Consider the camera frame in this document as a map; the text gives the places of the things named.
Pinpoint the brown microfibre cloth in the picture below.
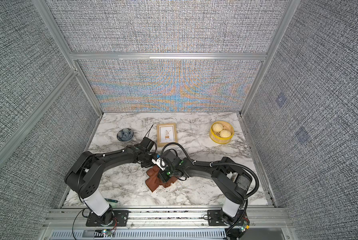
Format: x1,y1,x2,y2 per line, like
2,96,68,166
145,166,178,192

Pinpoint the light wood picture frame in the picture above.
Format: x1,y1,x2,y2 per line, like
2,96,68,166
157,123,178,147

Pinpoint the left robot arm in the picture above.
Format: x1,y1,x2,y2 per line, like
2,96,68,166
65,146,160,217

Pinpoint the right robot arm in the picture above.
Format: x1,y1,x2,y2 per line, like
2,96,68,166
157,156,260,226

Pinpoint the grey flower shaped dish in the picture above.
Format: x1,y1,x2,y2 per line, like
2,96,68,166
117,128,134,142

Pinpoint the yellow rimmed bamboo steamer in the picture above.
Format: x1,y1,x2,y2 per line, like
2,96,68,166
209,121,234,144

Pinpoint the white steamed bun back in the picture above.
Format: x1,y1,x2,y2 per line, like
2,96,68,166
212,123,224,133

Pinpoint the white steamed bun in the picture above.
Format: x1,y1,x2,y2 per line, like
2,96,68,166
212,123,224,133
219,129,232,138

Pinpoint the white steamed bun front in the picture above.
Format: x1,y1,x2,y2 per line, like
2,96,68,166
219,129,232,138

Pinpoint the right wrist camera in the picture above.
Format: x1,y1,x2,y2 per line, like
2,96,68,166
152,149,178,170

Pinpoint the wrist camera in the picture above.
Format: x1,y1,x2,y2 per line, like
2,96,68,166
140,137,155,152
152,149,178,170

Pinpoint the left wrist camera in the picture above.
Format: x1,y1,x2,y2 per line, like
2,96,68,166
140,137,155,152

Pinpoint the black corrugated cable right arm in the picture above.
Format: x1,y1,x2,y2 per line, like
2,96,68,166
160,142,260,235

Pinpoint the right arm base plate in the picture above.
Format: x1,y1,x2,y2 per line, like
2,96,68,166
206,210,227,227

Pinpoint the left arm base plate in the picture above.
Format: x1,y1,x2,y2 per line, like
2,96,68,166
86,210,129,227

